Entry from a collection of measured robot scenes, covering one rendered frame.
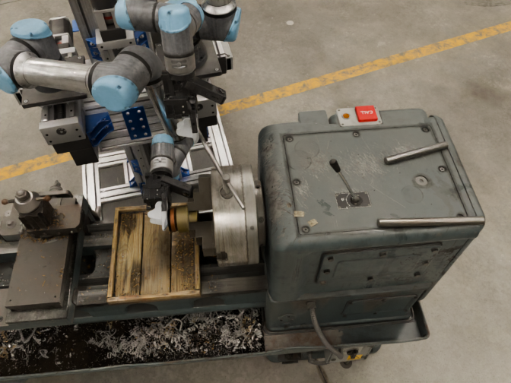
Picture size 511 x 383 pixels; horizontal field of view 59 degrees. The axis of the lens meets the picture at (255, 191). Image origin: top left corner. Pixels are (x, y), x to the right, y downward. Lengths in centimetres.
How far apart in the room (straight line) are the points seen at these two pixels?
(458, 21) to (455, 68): 59
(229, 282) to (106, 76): 76
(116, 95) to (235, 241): 53
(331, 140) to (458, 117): 214
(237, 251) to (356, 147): 47
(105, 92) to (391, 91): 248
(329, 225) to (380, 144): 33
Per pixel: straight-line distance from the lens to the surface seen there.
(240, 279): 158
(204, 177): 139
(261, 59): 362
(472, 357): 261
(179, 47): 115
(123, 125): 194
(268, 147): 139
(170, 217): 142
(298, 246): 121
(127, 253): 166
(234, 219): 129
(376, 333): 191
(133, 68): 140
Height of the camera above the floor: 232
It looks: 56 degrees down
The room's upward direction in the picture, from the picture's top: straight up
